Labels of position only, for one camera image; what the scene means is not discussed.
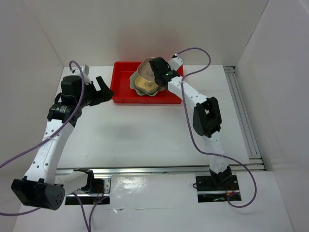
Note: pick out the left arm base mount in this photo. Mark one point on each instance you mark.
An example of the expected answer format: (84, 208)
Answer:
(100, 190)

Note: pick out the aluminium rail right side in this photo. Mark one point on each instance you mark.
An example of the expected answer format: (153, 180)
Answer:
(255, 159)

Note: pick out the large green scalloped bowl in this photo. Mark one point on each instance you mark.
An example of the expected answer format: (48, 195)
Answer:
(132, 86)

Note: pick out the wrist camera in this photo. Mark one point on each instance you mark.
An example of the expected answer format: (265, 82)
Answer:
(175, 62)
(85, 71)

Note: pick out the aluminium rail front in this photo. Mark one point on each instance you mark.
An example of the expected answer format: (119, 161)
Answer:
(161, 170)

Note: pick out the aluminium rail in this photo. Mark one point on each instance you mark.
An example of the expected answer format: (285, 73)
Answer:
(161, 170)
(255, 159)

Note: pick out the yellow square plate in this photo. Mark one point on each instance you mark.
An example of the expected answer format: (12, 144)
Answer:
(146, 85)

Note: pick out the brown square plate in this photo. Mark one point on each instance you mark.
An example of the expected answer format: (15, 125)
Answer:
(145, 71)

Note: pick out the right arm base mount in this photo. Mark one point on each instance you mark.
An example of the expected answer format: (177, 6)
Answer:
(207, 192)

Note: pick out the red plastic bin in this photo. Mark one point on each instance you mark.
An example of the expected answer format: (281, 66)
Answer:
(123, 94)

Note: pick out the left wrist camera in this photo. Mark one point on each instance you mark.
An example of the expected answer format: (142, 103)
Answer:
(85, 71)

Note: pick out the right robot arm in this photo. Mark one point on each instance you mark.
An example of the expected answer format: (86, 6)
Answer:
(203, 114)

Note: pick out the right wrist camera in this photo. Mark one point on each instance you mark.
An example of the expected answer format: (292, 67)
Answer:
(175, 62)

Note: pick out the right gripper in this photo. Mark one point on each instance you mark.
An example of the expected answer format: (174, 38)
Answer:
(167, 65)

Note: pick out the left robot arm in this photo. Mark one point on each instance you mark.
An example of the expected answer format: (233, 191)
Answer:
(39, 187)

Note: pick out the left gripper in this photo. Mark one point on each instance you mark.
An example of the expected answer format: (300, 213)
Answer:
(105, 94)

